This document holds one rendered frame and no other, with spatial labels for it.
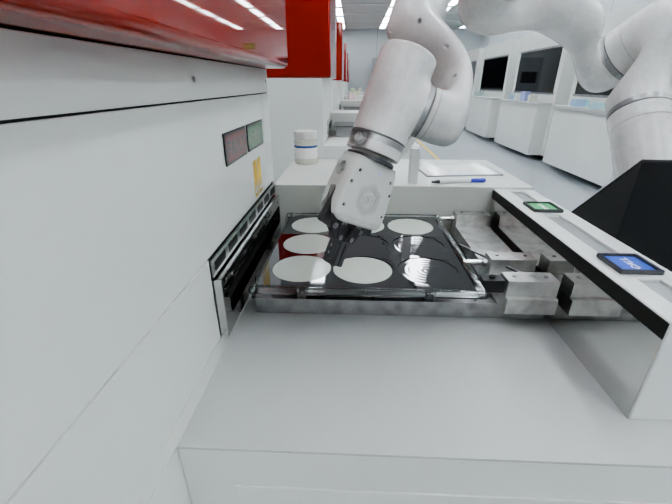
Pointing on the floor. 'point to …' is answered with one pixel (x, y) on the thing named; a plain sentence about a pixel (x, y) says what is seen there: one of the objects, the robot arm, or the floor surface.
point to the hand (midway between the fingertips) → (336, 251)
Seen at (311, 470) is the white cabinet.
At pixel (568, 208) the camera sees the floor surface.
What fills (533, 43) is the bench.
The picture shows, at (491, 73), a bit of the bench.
